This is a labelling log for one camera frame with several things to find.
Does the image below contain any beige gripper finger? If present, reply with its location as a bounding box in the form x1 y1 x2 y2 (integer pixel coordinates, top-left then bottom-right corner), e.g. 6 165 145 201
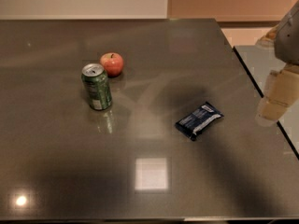
256 26 278 48
256 63 299 127

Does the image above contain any red apple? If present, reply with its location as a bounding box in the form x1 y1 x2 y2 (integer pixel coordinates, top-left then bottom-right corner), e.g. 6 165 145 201
100 52 124 77

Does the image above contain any green soda can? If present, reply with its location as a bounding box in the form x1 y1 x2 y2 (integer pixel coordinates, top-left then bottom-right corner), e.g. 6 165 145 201
81 63 112 110

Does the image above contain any dark blue rxbar wrapper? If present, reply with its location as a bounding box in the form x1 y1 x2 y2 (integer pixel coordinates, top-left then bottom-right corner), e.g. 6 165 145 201
175 102 224 141

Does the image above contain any grey side table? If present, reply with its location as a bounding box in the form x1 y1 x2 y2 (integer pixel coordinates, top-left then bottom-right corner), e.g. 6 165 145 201
233 46 299 159

